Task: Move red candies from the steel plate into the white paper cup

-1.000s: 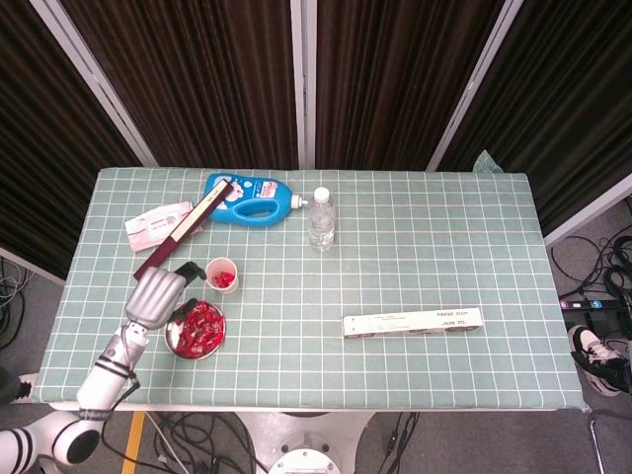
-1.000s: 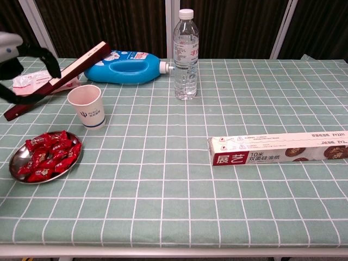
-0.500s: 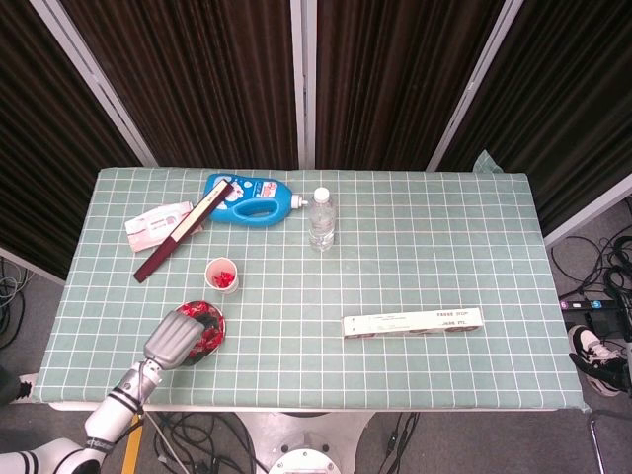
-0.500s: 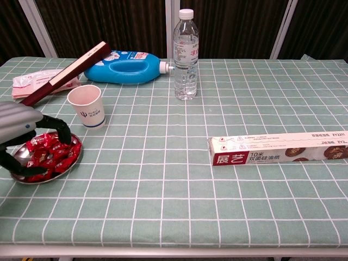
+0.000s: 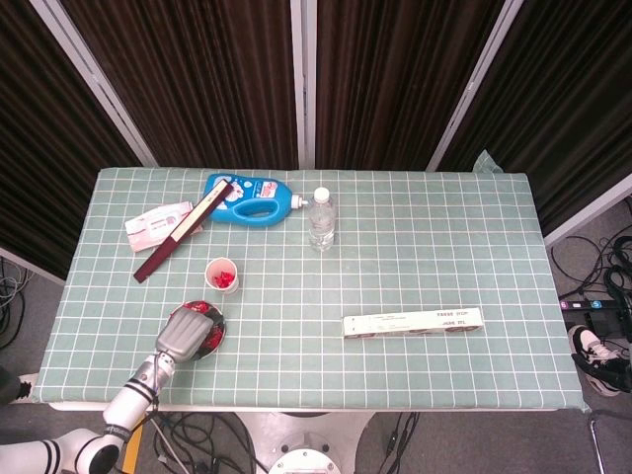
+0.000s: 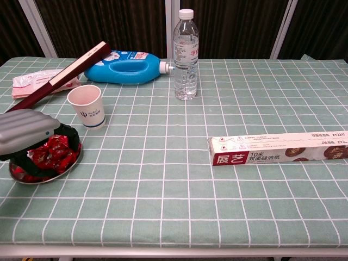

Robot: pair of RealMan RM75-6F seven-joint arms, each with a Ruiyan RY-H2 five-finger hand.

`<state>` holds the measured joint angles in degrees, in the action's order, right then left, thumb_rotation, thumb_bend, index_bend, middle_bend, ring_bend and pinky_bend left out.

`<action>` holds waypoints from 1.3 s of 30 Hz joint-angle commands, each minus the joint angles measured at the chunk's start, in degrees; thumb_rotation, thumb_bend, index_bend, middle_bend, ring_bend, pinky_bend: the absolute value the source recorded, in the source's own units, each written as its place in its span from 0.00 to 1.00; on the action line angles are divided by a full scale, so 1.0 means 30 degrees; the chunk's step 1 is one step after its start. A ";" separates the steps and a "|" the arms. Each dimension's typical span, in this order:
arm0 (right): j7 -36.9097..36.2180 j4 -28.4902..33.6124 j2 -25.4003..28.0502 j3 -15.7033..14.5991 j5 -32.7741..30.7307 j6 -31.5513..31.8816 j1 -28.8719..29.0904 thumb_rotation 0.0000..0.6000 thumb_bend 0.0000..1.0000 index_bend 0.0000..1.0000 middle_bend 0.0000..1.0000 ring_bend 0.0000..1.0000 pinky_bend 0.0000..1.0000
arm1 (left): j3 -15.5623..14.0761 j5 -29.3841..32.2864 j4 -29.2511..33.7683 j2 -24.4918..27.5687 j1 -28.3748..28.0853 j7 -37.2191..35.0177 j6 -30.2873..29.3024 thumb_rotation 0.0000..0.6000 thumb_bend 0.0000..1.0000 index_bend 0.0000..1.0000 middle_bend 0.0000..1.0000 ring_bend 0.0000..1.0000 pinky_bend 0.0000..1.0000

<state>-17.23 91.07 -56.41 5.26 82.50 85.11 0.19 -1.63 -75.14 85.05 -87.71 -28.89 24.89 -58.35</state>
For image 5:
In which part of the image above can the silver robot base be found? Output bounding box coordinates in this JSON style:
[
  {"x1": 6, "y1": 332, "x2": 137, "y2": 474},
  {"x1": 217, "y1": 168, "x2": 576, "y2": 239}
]
[{"x1": 230, "y1": 409, "x2": 379, "y2": 474}]

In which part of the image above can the black floor cable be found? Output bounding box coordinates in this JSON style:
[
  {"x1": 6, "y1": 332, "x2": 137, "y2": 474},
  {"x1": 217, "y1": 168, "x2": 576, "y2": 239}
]
[
  {"x1": 145, "y1": 412, "x2": 271, "y2": 474},
  {"x1": 548, "y1": 197, "x2": 632, "y2": 307}
]

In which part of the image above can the grey floor cable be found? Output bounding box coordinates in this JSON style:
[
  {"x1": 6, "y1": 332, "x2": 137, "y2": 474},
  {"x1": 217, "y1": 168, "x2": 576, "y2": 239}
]
[{"x1": 0, "y1": 256, "x2": 36, "y2": 352}]

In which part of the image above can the black cable with adapter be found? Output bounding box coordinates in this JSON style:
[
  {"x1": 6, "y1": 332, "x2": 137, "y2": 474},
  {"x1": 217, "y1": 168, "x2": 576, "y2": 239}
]
[{"x1": 379, "y1": 412, "x2": 421, "y2": 474}]

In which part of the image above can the blue detergent bottle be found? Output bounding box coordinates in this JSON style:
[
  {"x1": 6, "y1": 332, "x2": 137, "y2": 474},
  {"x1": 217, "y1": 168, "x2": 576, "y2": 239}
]
[{"x1": 204, "y1": 171, "x2": 310, "y2": 229}]

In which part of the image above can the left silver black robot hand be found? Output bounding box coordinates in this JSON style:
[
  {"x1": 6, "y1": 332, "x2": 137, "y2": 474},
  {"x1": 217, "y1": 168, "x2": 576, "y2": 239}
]
[{"x1": 155, "y1": 304, "x2": 218, "y2": 365}]

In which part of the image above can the black and white sneaker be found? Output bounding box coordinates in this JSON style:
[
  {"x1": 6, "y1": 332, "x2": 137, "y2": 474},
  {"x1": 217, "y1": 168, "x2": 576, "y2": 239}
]
[{"x1": 567, "y1": 324, "x2": 632, "y2": 399}]

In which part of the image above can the dark fabric partition screen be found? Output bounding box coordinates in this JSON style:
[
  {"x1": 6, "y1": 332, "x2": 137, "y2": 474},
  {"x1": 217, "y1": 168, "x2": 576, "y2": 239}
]
[
  {"x1": 427, "y1": 0, "x2": 632, "y2": 248},
  {"x1": 300, "y1": 0, "x2": 524, "y2": 172},
  {"x1": 29, "y1": 0, "x2": 310, "y2": 170},
  {"x1": 0, "y1": 0, "x2": 159, "y2": 287}
]

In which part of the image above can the dark shoe with white sole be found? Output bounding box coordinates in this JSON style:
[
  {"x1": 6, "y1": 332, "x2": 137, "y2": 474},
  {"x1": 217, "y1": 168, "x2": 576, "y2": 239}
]
[{"x1": 0, "y1": 364, "x2": 40, "y2": 405}]

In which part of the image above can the baking paper box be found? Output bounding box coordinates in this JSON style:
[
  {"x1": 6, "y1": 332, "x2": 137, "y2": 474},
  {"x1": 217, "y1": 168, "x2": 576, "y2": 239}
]
[{"x1": 342, "y1": 306, "x2": 484, "y2": 341}]

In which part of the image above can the black foot pedal box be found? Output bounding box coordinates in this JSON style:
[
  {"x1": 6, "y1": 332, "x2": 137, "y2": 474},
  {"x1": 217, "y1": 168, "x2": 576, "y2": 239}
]
[{"x1": 585, "y1": 309, "x2": 626, "y2": 342}]

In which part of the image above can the white pink wet wipes pack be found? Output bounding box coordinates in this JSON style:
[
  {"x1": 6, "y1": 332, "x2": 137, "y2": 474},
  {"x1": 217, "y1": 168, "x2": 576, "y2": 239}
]
[{"x1": 123, "y1": 200, "x2": 204, "y2": 256}]

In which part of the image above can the clear plastic water bottle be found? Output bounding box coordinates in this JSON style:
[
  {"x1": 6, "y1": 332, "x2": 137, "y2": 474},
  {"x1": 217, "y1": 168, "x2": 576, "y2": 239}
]
[{"x1": 308, "y1": 186, "x2": 338, "y2": 253}]

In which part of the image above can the round metal plate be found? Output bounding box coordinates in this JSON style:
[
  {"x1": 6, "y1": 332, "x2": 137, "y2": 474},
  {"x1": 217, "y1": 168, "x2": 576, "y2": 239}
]
[{"x1": 170, "y1": 299, "x2": 227, "y2": 360}]

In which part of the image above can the white paper cup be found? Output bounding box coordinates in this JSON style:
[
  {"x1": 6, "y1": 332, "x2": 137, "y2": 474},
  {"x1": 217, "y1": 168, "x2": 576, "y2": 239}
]
[{"x1": 204, "y1": 257, "x2": 242, "y2": 296}]

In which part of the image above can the yellow strip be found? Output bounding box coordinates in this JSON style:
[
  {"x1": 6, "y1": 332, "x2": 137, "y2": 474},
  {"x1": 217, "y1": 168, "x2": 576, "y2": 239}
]
[{"x1": 121, "y1": 419, "x2": 148, "y2": 473}]

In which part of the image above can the green checked tablecloth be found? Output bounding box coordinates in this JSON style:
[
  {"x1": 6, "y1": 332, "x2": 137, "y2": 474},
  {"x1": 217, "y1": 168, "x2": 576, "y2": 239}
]
[{"x1": 30, "y1": 150, "x2": 592, "y2": 414}]

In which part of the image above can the white table frame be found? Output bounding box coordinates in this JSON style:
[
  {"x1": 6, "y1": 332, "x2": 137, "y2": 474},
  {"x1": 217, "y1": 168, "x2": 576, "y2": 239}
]
[{"x1": 46, "y1": 400, "x2": 587, "y2": 415}]

